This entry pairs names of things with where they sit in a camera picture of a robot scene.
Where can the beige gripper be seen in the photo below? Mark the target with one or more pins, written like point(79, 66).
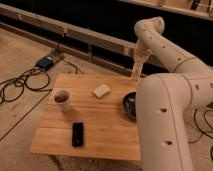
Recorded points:
point(141, 54)

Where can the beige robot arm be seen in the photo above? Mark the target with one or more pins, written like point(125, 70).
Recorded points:
point(162, 99)

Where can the dark ceramic bowl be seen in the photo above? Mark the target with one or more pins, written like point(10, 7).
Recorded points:
point(128, 103)

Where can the pale sponge block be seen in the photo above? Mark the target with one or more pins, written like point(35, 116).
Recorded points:
point(101, 90)

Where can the wooden table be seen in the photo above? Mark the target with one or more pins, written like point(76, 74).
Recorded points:
point(108, 132)

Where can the white paper cup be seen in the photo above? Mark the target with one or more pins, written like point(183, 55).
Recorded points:
point(63, 99)

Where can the black rectangular phone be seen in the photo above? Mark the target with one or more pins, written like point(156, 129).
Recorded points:
point(77, 134)

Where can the black power adapter box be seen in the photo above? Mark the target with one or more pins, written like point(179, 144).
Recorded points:
point(45, 63)

